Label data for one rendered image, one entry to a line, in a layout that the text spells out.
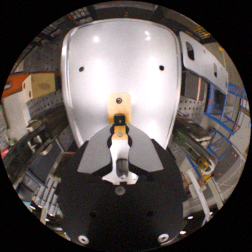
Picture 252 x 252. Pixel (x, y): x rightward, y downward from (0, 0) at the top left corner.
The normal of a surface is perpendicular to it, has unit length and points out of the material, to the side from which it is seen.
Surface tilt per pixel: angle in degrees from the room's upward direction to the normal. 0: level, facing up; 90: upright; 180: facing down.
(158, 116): 0
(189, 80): 0
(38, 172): 90
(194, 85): 0
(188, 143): 78
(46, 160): 90
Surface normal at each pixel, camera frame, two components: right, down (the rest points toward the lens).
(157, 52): 0.05, 0.49
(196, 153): -0.97, 0.14
